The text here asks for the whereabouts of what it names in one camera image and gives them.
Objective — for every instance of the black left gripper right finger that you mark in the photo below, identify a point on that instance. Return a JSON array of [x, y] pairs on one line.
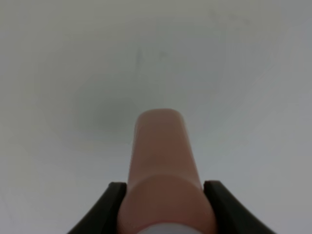
[[231, 215]]

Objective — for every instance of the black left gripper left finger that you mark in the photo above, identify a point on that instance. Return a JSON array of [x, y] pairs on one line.
[[102, 217]]

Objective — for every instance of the pink bottle white cap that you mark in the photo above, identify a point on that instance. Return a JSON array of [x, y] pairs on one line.
[[164, 192]]

